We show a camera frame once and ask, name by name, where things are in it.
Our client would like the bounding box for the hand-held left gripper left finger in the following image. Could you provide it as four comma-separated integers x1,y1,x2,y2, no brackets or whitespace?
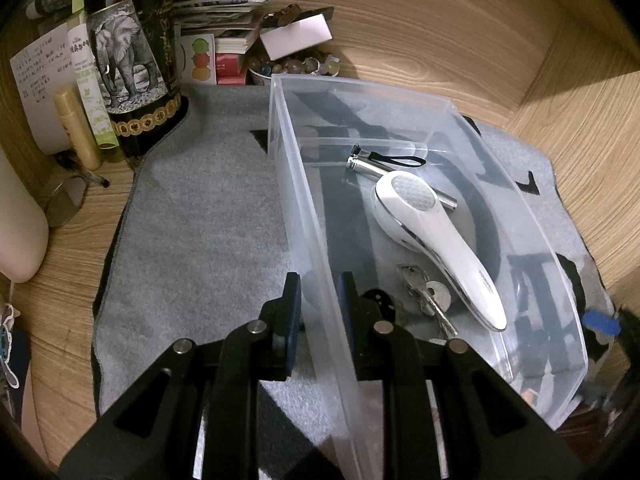
57,271,306,480

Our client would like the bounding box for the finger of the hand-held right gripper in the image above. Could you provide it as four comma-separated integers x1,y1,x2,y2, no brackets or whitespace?
583,308,623,337

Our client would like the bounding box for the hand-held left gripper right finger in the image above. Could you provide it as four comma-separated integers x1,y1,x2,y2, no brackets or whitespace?
336,271,587,480

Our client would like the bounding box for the key bunch with black fob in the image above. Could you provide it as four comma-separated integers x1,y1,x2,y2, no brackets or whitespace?
362,262,458,343

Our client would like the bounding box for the clear plastic storage box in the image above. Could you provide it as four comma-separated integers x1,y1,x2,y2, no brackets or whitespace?
267,74,588,480

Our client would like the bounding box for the white shower head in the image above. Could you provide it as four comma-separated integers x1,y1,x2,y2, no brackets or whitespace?
374,170,508,333

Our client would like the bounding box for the silver flashlight with black strap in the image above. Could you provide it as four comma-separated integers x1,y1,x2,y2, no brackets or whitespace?
345,144,458,211

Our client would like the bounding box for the grey mat with black print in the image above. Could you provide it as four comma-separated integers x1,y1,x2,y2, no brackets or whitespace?
92,82,623,480

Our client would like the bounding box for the bowl of glass beads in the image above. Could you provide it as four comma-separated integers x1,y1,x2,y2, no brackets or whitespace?
248,55,343,87

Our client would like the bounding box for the small round mirror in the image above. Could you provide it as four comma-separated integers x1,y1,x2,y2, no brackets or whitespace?
40,177,92,229

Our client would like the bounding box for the fruit sticker card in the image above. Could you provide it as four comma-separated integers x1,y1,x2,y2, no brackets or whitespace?
178,34,218,84

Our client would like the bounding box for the white blank card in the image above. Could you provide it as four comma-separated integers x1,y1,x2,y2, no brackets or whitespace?
259,14,333,61

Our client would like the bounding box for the dark blue cloth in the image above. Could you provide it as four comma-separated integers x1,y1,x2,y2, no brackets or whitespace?
0,305,32,392

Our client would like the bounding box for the cream lip balm tube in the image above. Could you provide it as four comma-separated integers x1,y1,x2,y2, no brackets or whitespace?
54,87,103,171

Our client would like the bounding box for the green white label tube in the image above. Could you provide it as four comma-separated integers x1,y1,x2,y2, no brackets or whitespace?
67,22,123,163

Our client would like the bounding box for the cream rounded plastic object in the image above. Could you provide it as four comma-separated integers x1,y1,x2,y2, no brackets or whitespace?
0,150,49,285

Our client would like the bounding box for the dark wine bottle elephant label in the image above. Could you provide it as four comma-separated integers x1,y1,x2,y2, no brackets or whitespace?
82,0,183,161

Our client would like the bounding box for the pile of books and papers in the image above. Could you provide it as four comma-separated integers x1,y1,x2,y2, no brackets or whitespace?
172,0,273,86

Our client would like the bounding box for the white handwritten paper note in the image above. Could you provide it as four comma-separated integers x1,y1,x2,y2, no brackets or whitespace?
10,22,76,156

